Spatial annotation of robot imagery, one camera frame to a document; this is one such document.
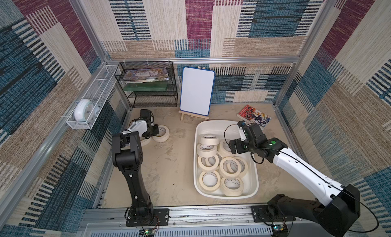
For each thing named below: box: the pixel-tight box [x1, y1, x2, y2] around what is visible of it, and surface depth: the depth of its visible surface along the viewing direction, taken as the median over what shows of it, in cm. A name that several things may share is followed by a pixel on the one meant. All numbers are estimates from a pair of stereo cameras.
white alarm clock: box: [73, 99, 100, 123], surface depth 64 cm
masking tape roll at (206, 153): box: [196, 143, 218, 158], surface depth 85 cm
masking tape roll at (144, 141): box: [140, 136, 153, 146], surface depth 99 cm
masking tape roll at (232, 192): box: [220, 177, 244, 197], surface depth 77 cm
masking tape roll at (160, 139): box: [152, 124, 170, 143], surface depth 102 cm
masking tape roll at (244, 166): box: [234, 155, 248, 179], surface depth 87 cm
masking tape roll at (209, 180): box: [198, 170, 221, 192], surface depth 85 cm
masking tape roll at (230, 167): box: [218, 156, 242, 179], surface depth 85 cm
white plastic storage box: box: [193, 120, 260, 200], surface depth 85 cm
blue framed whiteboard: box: [179, 66, 216, 117], surface depth 101 cm
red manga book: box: [236, 104, 272, 128], surface depth 114 cm
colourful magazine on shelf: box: [122, 67, 170, 84], surface depth 83 cm
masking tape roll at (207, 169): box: [197, 154, 219, 173], surface depth 85 cm
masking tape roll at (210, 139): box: [200, 133, 220, 146], surface depth 91 cm
